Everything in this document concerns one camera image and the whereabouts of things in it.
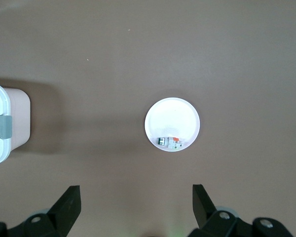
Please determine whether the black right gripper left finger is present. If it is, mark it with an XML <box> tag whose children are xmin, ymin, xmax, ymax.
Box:
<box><xmin>0</xmin><ymin>185</ymin><xmax>82</xmax><ymax>237</ymax></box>

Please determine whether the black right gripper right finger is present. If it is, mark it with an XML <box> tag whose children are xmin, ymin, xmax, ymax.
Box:
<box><xmin>188</xmin><ymin>184</ymin><xmax>293</xmax><ymax>237</ymax></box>

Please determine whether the pink round plate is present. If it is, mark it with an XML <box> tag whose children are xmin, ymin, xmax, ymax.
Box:
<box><xmin>145</xmin><ymin>97</ymin><xmax>201</xmax><ymax>152</ymax></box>

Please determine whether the grey box latch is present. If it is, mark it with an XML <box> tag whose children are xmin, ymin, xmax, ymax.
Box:
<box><xmin>0</xmin><ymin>115</ymin><xmax>13</xmax><ymax>140</ymax></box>

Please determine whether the white lidded storage box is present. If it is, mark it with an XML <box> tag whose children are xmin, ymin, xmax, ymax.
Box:
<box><xmin>0</xmin><ymin>80</ymin><xmax>31</xmax><ymax>166</ymax></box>

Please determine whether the green and white push-button switch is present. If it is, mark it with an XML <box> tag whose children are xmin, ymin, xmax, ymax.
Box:
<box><xmin>157</xmin><ymin>136</ymin><xmax>184</xmax><ymax>151</ymax></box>

